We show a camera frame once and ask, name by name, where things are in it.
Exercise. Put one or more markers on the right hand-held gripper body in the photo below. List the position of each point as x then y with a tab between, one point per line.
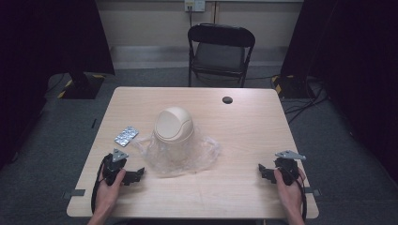
287	167

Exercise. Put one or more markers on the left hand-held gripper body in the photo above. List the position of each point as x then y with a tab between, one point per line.
109	168

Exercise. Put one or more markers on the person's left hand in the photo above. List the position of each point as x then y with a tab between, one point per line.
108	195

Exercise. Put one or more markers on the person's right hand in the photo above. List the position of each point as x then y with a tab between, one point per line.
291	195

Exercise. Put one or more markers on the black tape strip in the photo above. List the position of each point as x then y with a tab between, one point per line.
74	193
313	191

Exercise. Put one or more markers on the silver blister pack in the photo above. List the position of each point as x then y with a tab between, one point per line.
126	136

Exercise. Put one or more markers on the beige swing-lid trash bin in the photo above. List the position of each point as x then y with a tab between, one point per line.
173	125

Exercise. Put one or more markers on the clear plastic bag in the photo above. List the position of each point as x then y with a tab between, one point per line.
200	153

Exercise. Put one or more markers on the black stand base striped tape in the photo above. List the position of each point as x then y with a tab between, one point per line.
291	87
79	86

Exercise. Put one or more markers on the black curtain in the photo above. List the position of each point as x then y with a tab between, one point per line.
353	62
37	62

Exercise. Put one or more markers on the black folding chair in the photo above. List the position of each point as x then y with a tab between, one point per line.
219	56

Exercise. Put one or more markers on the white wall outlet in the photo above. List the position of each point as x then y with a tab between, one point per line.
194	5

